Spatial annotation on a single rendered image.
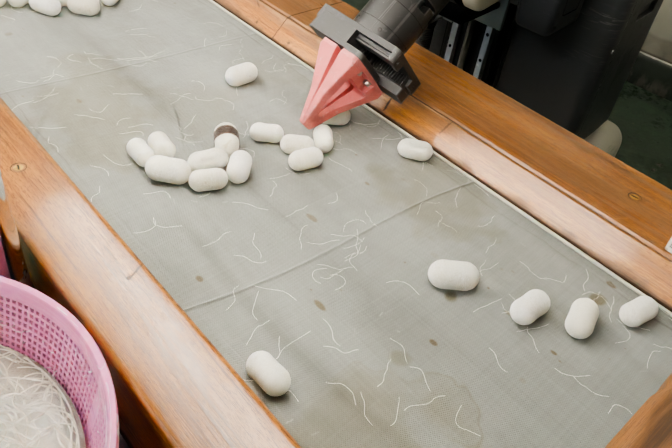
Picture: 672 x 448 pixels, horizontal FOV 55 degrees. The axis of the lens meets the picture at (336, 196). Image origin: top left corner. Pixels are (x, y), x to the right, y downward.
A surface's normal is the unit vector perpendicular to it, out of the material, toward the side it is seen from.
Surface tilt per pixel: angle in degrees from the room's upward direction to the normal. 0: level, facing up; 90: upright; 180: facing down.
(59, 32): 0
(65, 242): 0
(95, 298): 0
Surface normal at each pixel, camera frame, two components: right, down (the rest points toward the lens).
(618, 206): 0.11, -0.76
